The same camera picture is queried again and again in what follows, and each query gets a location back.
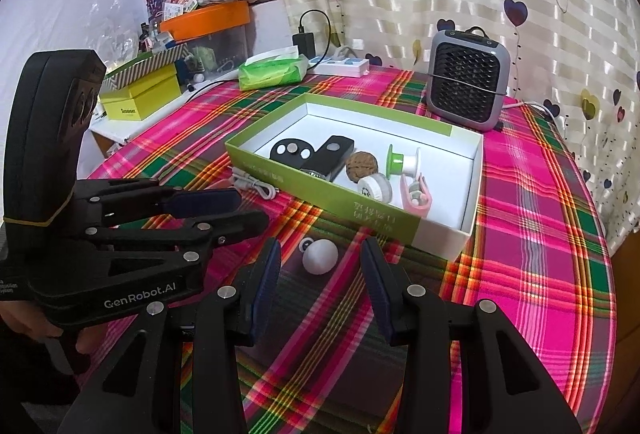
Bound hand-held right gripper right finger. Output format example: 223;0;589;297
360;236;583;434

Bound white round plastic disc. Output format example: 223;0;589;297
356;173;393;203

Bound grey space heater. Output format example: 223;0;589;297
425;28;512;132

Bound white power strip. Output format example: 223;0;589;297
310;54;371;78

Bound green and white cardboard box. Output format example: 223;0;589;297
224;94;485;261

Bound yellow cardboard box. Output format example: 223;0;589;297
99;64;182;122

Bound black charger cable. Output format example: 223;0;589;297
298;10;333;59

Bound white heater power cord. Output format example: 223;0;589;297
427;74;558;119

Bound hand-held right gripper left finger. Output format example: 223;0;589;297
57;236;282;434

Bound black charger adapter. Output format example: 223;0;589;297
292;31;317;57

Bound pink plastic clip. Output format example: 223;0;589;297
399;171;435;215

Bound white ball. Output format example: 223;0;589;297
303;239;339;275

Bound colourful paper packets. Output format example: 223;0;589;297
162;0;201;19

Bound pink plaid tablecloth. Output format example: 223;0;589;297
85;66;618;434

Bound brown walnut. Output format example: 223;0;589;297
346;151;382;182

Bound green striped box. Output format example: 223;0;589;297
102;44;190;89

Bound white usb cable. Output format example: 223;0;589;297
231;166;281;201

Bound black device with white dots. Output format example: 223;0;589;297
269;139;317;163

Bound green and white spool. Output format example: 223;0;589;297
385;144;422;179

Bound green tissue pack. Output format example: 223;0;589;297
237;48;311;91

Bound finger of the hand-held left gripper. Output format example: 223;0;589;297
75;178;242;235
82;211;271;267

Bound black rectangular device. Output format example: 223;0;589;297
300;135;356;182

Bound clear bin with orange lid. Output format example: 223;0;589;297
159;1;251;79

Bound person's left hand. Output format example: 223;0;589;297
0;301;108;360

